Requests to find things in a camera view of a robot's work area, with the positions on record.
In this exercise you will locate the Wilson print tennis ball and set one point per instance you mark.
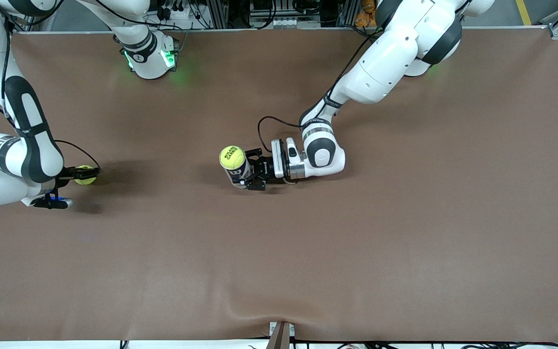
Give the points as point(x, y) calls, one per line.
point(85, 182)

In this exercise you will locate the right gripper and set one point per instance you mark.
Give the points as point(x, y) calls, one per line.
point(67, 173)

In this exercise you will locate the grey equipment with white connectors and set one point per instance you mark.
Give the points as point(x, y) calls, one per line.
point(284, 22)

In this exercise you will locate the Roland Garros print tennis ball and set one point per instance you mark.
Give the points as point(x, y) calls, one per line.
point(232, 157)

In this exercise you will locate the white power strip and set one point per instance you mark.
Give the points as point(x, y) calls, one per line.
point(177, 13)

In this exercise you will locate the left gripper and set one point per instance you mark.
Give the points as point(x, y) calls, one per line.
point(264, 169)

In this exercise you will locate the pile of orange bread rolls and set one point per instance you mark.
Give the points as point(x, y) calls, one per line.
point(366, 14)

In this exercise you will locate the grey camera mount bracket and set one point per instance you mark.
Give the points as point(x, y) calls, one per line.
point(281, 337)

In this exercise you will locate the clear Wilson tennis ball can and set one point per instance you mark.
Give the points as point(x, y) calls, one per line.
point(240, 177)

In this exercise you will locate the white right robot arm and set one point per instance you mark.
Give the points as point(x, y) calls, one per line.
point(32, 145)

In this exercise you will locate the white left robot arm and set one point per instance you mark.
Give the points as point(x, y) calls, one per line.
point(385, 68)

